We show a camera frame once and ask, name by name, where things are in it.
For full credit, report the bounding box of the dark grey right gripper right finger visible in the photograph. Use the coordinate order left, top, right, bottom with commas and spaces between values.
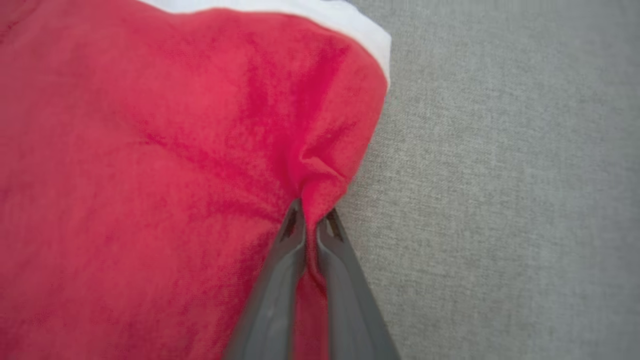
315, 208, 401, 360

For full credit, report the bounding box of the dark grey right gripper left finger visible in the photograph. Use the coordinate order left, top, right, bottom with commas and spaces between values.
224, 198, 307, 360

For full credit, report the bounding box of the red white basketball jersey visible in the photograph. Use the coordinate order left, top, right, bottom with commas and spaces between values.
0, 0, 392, 360

